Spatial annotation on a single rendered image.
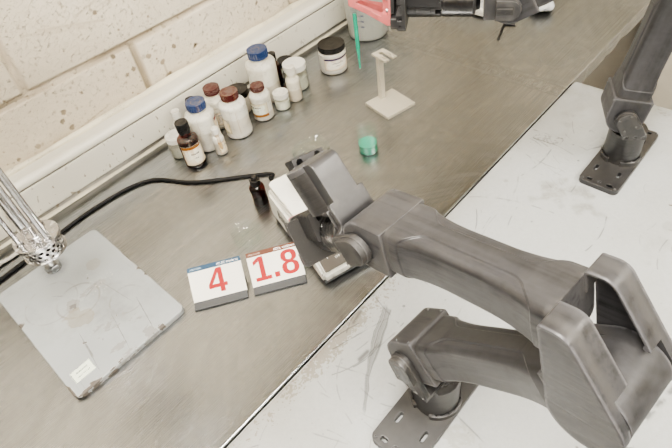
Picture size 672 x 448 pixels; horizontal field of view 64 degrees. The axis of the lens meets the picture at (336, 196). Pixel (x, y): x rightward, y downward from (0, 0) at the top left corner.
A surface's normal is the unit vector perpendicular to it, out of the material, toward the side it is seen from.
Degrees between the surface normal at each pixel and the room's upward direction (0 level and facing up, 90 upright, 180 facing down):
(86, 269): 0
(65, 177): 90
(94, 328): 0
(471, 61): 0
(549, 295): 14
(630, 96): 89
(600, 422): 90
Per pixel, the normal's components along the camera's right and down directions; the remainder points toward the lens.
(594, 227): -0.12, -0.71
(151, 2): 0.74, 0.40
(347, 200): 0.44, -0.11
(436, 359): -0.64, 0.45
